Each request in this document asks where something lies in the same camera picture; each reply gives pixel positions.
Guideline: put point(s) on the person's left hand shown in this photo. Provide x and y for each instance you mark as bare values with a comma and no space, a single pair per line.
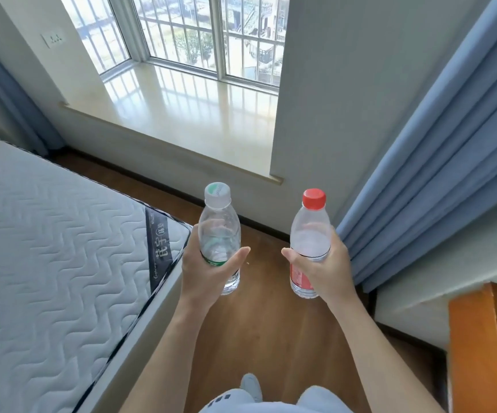
201,275

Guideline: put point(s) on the person's right hand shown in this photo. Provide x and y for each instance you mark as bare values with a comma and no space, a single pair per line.
332,270

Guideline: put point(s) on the person's right thumb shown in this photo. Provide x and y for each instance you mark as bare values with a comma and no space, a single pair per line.
296,258

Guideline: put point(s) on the person's left thumb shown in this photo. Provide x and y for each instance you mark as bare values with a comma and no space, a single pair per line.
234,262

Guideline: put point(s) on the clear bottle with red cap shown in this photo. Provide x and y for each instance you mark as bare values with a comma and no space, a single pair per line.
308,240

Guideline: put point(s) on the clear bottle with white cap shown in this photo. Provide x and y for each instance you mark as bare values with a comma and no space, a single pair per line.
219,236

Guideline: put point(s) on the person's left forearm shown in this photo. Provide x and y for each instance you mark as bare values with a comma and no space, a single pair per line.
167,361

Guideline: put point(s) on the person's right forearm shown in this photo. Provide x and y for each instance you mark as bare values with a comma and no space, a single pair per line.
373,352

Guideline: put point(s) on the person's white shoe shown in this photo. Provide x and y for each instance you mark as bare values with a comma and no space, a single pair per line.
252,386

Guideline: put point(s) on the person's white trousers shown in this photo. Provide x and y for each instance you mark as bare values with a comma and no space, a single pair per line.
274,402

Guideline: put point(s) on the cream stone window sill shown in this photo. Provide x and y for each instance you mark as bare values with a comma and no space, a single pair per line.
179,120

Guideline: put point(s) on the white quilted mattress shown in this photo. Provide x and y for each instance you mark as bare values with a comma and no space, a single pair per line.
55,270

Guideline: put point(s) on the blue curtain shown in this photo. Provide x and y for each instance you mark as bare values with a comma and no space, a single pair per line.
7,94
437,146

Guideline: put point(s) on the orange wooden furniture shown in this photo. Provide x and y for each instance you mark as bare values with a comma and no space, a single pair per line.
485,348

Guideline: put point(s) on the window with metal bars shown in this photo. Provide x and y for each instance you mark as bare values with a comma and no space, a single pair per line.
179,34

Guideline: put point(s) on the white wall socket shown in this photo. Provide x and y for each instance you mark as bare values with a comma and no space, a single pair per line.
53,38

